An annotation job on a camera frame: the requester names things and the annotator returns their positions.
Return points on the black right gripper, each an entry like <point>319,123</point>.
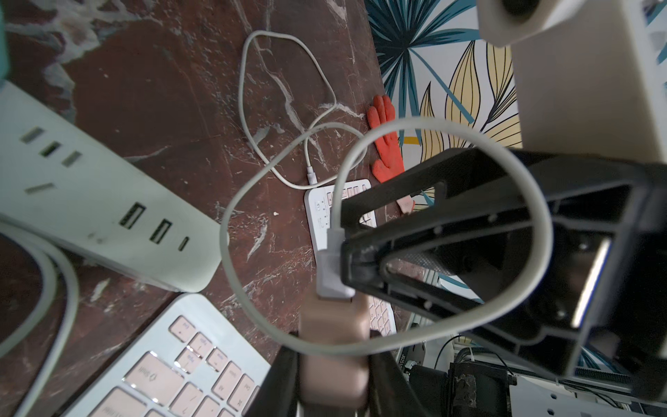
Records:
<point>460,214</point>

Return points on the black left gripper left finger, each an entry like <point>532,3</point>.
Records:
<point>278,395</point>

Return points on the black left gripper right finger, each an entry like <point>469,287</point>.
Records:
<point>389,391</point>

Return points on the middle pink keyboard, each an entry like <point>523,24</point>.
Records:
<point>191,361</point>

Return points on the red glove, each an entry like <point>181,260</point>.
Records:
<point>391,163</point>

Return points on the white power strip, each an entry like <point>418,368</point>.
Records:
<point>60,183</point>

